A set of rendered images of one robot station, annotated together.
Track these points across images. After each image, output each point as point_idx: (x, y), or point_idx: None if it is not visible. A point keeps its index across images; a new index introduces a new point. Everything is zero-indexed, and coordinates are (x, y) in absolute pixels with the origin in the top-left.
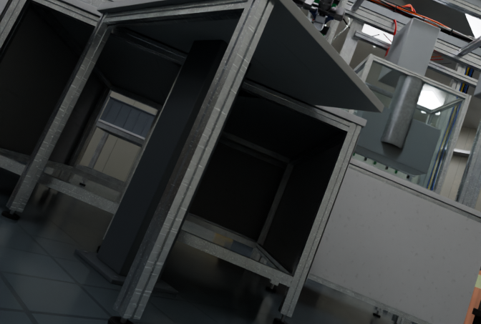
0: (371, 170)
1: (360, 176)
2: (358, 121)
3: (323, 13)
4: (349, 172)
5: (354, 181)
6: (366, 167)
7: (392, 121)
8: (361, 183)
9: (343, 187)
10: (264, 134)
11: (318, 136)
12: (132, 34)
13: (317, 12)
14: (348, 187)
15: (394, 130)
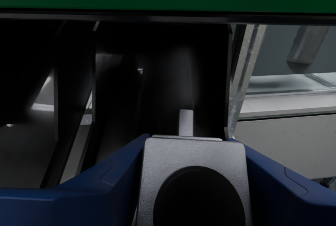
0: (282, 113)
1: (268, 122)
2: None
3: (215, 203)
4: (256, 123)
5: (262, 128)
6: (276, 113)
7: (307, 33)
8: (270, 126)
9: (250, 137)
10: None
11: None
12: None
13: (126, 181)
14: (256, 134)
15: (308, 45)
